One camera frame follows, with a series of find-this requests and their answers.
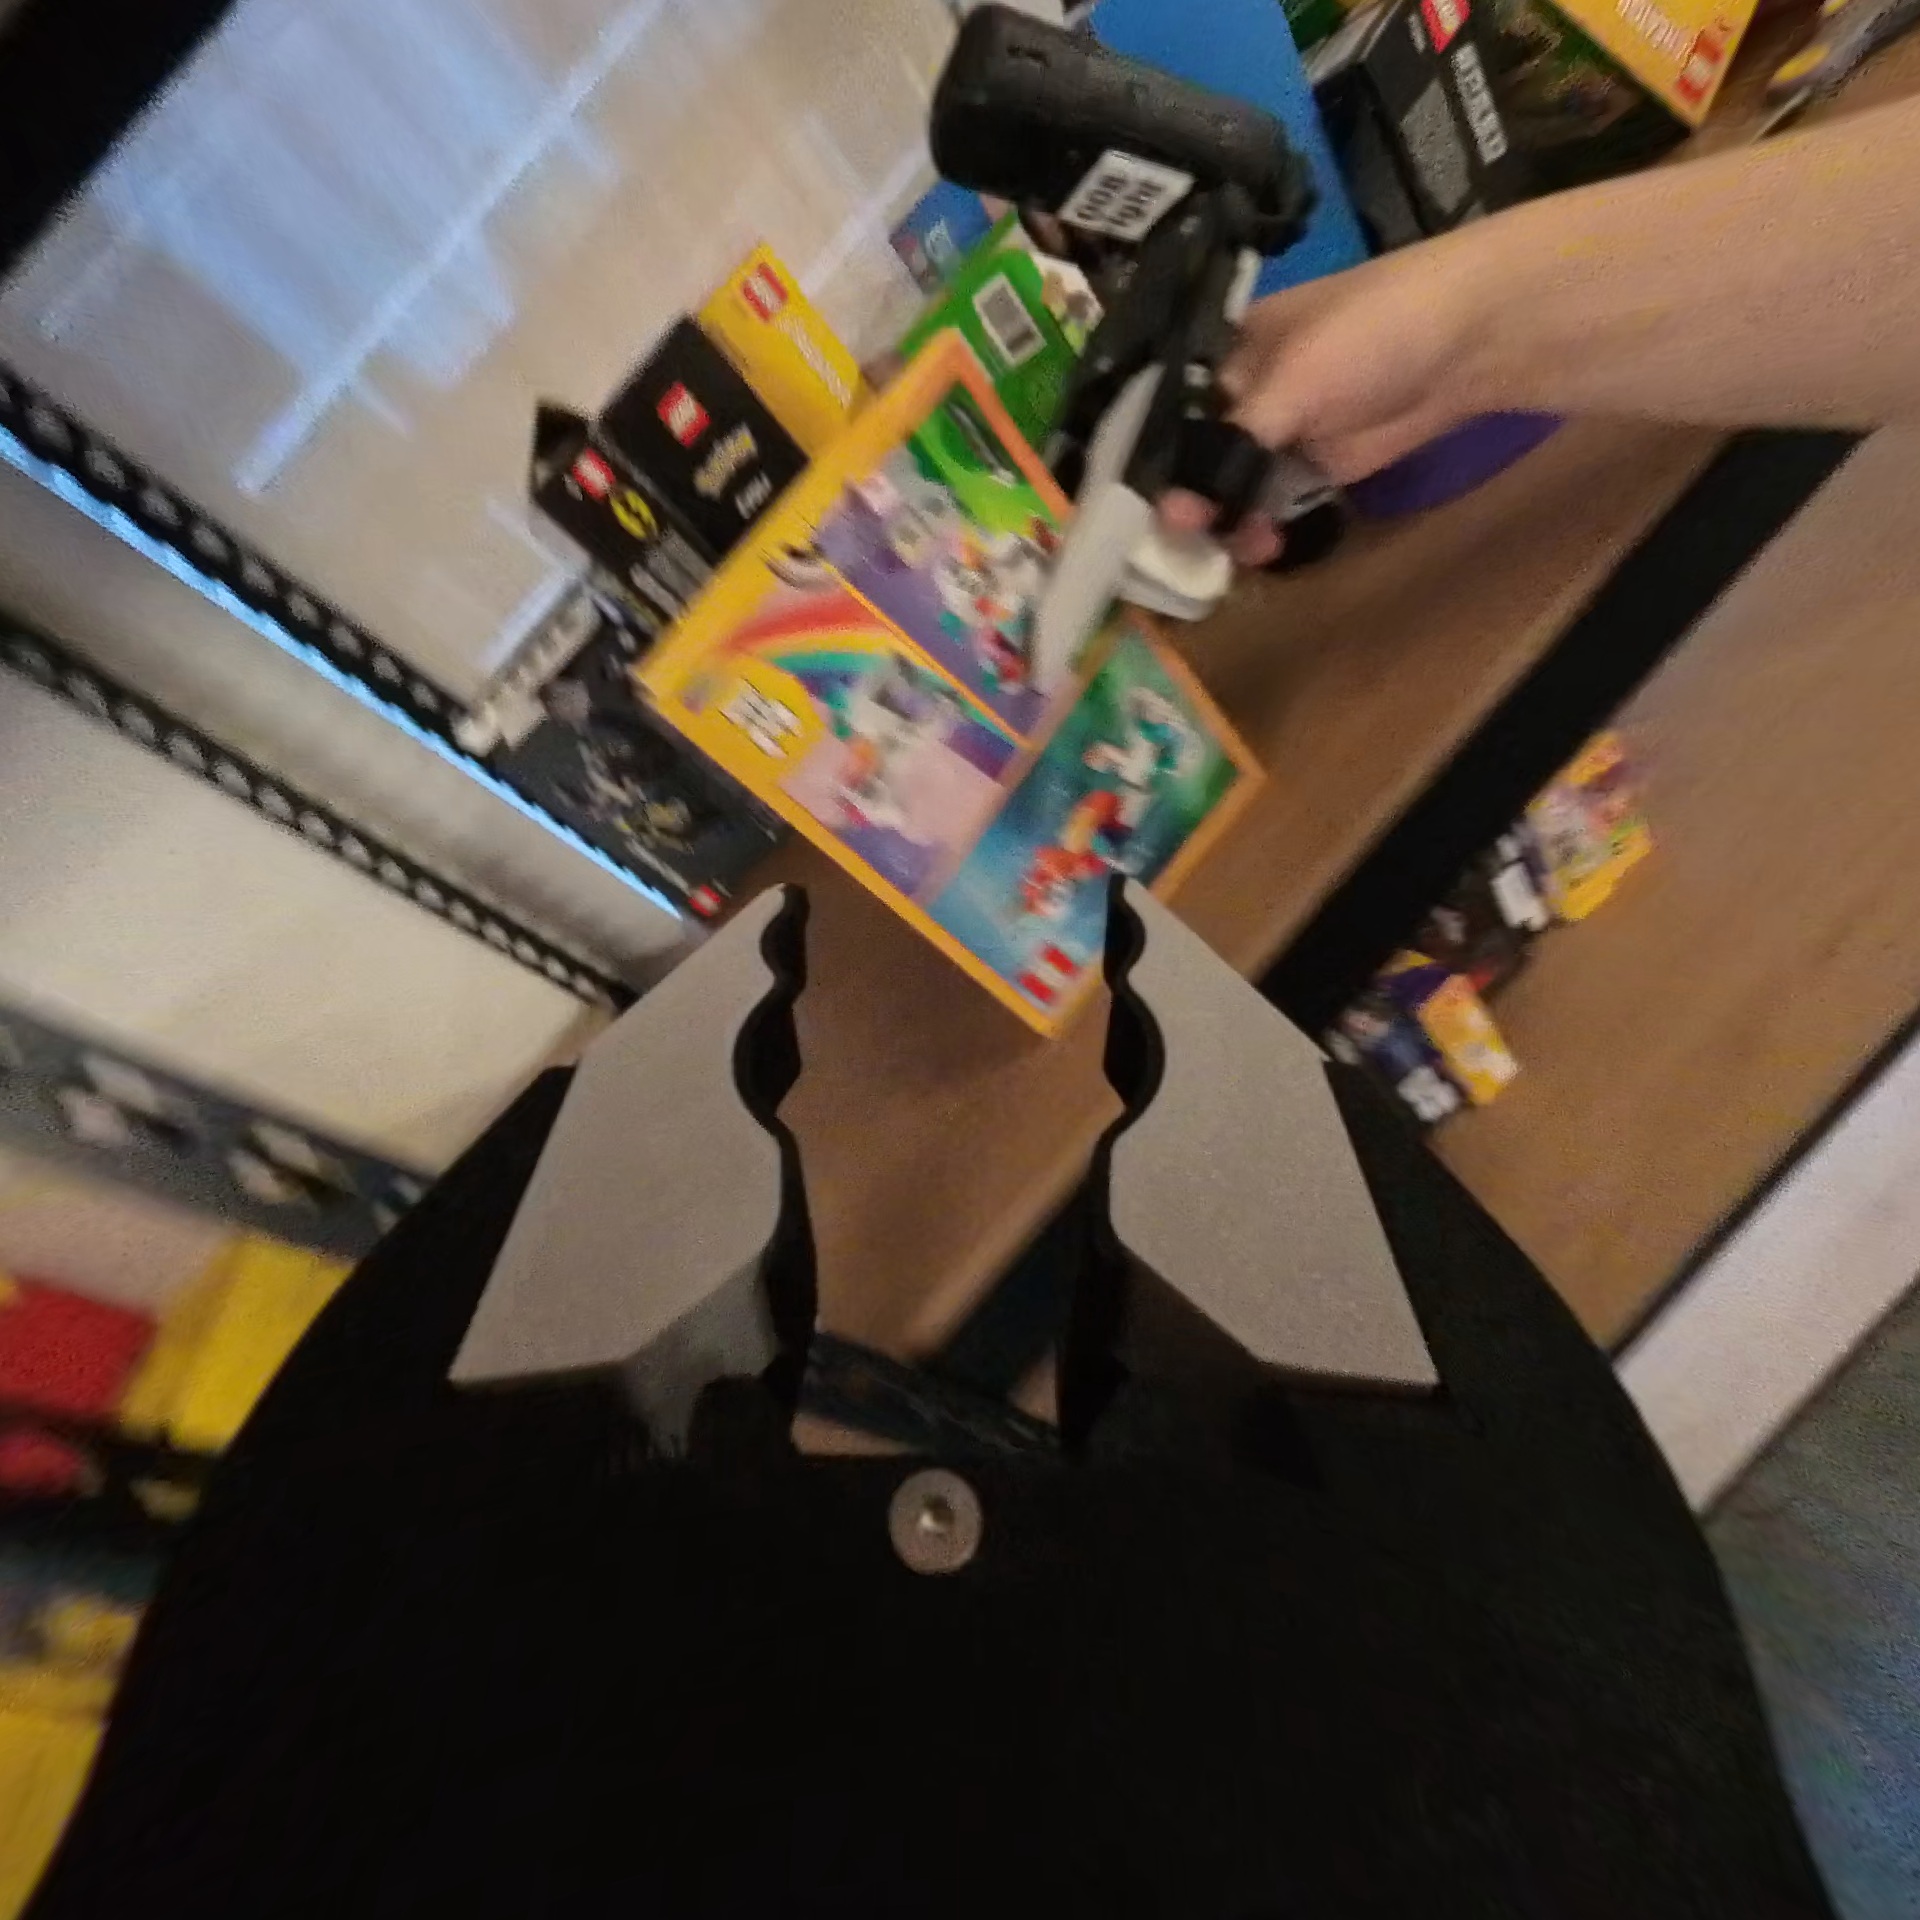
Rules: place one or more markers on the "grey printed box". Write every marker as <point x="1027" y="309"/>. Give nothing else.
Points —
<point x="181" y="1126"/>

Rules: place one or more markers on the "red and yellow storage bin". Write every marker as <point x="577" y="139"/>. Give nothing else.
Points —
<point x="241" y="1319"/>

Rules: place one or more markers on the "person's right forearm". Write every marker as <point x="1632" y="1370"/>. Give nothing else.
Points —
<point x="1681" y="271"/>

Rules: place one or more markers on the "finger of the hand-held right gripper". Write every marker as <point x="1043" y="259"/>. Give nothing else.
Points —
<point x="1102" y="540"/>

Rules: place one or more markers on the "black metal shelf rack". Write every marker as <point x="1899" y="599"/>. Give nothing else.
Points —
<point x="225" y="563"/>

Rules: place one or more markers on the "small blue toy box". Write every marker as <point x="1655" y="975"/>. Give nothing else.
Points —
<point x="937" y="234"/>

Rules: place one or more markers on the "black toy box yellow print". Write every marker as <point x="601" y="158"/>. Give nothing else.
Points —
<point x="705" y="422"/>

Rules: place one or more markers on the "black toy box white label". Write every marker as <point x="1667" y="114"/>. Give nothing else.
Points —
<point x="1440" y="135"/>

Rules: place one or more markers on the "small purple yellow toy box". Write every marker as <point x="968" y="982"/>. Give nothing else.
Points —
<point x="1576" y="833"/>
<point x="1425" y="1037"/>

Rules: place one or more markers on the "large black toy box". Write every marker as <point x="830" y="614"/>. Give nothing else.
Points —
<point x="630" y="780"/>

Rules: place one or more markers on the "black toy box bat logo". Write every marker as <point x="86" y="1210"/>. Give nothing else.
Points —
<point x="615" y="510"/>

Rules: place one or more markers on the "person's right hand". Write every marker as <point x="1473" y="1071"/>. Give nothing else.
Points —
<point x="1365" y="377"/>

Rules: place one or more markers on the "purple tape strip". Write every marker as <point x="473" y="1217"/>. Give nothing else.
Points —
<point x="1454" y="466"/>

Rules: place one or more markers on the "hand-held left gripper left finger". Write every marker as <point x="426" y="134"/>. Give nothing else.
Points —
<point x="630" y="1201"/>

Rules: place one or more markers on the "orange unicorn print toy box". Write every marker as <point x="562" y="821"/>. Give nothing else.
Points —
<point x="902" y="722"/>

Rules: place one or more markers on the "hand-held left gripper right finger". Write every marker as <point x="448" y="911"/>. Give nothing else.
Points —
<point x="1277" y="1201"/>

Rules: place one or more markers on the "green toy box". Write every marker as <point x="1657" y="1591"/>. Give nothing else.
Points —
<point x="991" y="324"/>

